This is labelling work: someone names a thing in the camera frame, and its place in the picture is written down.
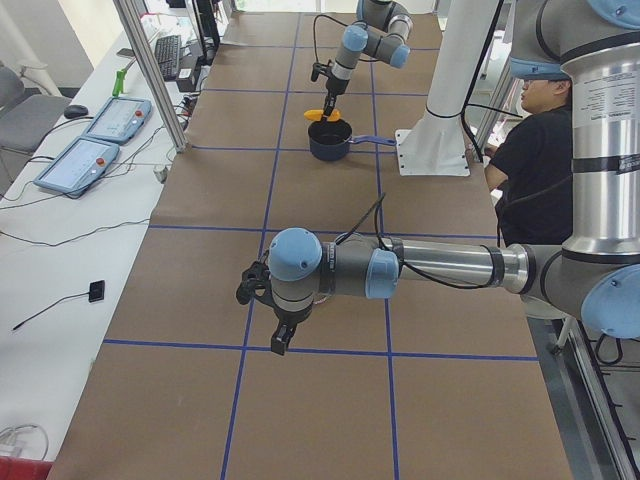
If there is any yellow corn cob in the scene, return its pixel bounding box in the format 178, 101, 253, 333
303, 109, 341, 122

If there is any dark blue saucepan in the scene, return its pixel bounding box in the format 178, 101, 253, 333
307, 120, 396, 162

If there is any black monitor stand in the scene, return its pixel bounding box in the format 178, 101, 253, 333
193, 0, 220, 66

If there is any black keyboard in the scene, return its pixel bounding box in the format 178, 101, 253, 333
154, 35, 182, 81

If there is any small black square pad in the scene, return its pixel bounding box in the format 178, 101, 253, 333
88, 280, 106, 303

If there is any person in black shirt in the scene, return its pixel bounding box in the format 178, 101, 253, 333
484, 79, 573, 246

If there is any blue teach pendant farther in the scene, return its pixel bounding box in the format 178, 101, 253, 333
83, 97, 152, 145

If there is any blue teach pendant nearer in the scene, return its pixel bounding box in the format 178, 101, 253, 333
34, 136, 120, 198

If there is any black computer mouse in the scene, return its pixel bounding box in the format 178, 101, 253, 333
63, 104, 89, 120

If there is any grey office chair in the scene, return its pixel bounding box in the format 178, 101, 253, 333
1, 64, 71, 154

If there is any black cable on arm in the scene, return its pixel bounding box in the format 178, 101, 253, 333
332, 192, 501, 290

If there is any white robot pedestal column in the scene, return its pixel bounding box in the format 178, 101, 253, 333
396, 0, 502, 176

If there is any aluminium frame post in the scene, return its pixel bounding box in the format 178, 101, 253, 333
113, 0, 187, 153

